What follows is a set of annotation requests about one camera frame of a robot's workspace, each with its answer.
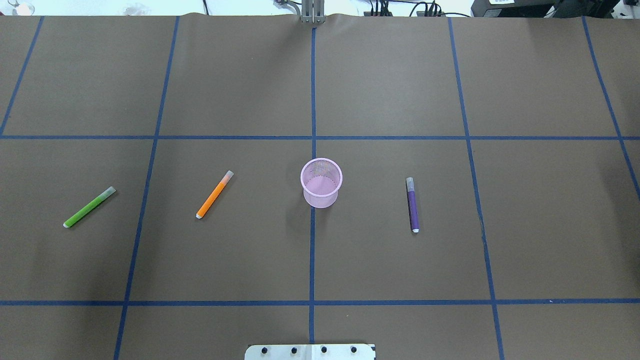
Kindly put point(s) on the purple marker pen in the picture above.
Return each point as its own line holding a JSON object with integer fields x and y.
{"x": 412, "y": 205}

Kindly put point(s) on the green highlighter pen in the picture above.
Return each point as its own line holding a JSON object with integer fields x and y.
{"x": 93, "y": 204}

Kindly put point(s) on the pink mesh pen holder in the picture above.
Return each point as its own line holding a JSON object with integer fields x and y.
{"x": 321, "y": 179}

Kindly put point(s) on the orange highlighter pen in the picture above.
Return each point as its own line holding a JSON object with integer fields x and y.
{"x": 209, "y": 201}

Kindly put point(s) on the aluminium frame post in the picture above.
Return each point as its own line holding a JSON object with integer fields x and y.
{"x": 312, "y": 11}

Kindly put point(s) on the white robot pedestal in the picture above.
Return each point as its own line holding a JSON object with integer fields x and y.
{"x": 327, "y": 351}

